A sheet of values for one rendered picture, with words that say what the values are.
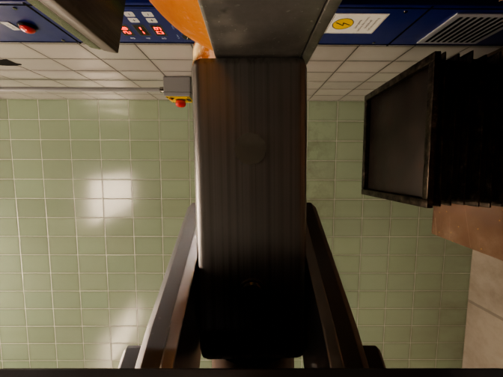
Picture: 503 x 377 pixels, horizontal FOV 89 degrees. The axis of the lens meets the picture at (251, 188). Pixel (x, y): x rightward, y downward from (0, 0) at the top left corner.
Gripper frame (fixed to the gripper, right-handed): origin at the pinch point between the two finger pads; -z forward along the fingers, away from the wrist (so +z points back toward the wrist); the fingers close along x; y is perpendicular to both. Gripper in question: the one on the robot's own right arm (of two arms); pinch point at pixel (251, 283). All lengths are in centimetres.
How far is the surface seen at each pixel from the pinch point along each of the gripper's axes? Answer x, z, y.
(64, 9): 20.6, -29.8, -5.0
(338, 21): -18, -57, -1
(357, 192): -55, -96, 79
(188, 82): 23, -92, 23
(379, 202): -67, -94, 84
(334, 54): -24, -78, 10
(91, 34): 21.1, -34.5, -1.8
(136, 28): 24, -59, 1
